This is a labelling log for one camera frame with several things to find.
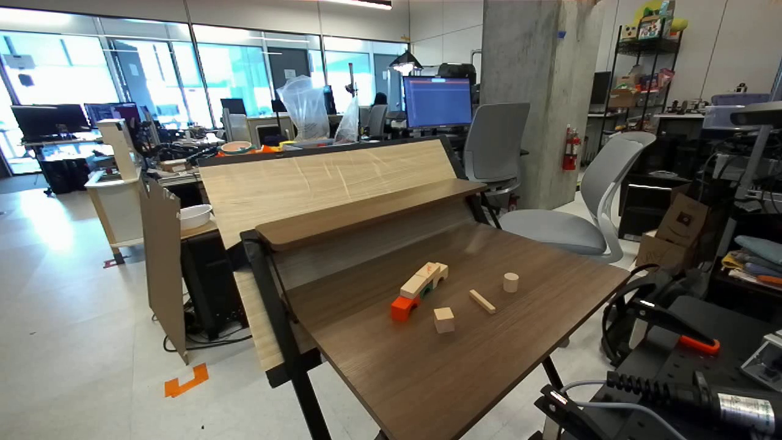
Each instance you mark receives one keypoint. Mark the natural wooden cube block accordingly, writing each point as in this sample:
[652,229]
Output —
[444,320]

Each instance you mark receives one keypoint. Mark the long natural wooden block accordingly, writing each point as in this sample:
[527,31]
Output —
[418,280]

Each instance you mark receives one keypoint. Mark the natural wooden arch block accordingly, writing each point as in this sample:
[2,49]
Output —
[444,277]

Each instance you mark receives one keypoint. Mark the thin natural wooden stick block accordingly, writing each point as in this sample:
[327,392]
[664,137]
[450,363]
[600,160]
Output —
[482,301]

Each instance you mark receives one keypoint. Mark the natural wooden cylinder block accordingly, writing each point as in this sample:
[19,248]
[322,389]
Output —
[512,285]

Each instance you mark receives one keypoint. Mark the light wooden panel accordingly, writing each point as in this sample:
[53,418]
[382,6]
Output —
[357,213]

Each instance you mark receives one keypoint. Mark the monitor with blue screen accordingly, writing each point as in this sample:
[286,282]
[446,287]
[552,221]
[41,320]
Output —
[438,104]

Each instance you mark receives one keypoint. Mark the grey high-back office chair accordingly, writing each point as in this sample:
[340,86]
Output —
[495,143]

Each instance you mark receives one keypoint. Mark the clear plastic bag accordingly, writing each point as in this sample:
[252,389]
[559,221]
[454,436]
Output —
[307,110]

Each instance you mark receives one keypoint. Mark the red fire extinguisher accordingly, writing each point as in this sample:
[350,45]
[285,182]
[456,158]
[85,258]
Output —
[571,153]

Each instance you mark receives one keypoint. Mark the grey concrete pillar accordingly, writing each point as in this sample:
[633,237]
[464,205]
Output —
[528,81]

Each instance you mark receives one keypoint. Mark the leaning brown wooden board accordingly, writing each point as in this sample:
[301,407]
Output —
[163,260]

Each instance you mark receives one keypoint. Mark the black storage rack with items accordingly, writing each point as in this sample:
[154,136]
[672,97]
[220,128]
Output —
[644,81]

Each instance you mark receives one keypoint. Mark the brown cardboard box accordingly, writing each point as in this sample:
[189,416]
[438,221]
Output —
[685,221]

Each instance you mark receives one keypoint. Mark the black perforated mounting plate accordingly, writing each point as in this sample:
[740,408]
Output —
[725,325]

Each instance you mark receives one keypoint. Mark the dark computer monitor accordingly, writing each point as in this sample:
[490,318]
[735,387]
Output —
[49,121]

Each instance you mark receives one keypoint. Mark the black metal desk frame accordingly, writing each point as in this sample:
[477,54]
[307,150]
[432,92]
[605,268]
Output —
[273,301]

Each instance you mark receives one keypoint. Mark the white-frame grey office chair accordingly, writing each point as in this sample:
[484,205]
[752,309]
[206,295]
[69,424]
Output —
[553,230]

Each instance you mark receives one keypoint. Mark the white pedestal cabinet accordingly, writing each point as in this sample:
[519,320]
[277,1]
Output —
[118,211]

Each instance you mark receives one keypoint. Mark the metal corner bracket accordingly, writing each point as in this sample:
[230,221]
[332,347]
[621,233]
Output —
[767,363]

